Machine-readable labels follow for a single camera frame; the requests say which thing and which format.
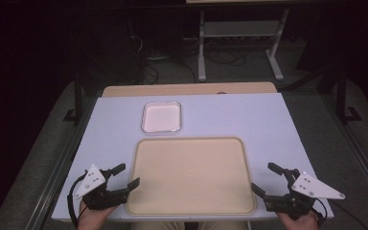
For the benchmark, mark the large beige serving tray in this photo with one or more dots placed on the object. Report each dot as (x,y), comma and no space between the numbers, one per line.
(190,175)

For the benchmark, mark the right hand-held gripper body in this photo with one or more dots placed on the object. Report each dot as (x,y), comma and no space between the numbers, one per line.
(313,188)

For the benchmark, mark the aluminium floor rail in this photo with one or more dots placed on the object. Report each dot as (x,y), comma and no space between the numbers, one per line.
(358,154)
(57,179)

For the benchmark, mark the person's left hand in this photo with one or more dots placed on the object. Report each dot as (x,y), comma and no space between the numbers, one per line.
(92,218)

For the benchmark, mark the person's right hand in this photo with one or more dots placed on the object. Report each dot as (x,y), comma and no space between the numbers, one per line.
(302,223)

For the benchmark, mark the light wooden table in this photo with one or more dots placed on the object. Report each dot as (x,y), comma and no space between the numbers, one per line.
(188,89)

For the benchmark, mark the black metal stand leg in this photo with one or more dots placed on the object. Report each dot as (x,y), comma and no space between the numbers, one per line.
(341,96)
(78,96)

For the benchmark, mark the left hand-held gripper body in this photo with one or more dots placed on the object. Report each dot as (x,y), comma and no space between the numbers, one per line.
(91,182)

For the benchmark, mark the small white rectangular tray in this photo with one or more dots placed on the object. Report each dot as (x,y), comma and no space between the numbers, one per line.
(161,117)

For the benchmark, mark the white metal frame desk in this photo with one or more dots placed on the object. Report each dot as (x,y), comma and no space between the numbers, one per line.
(201,64)

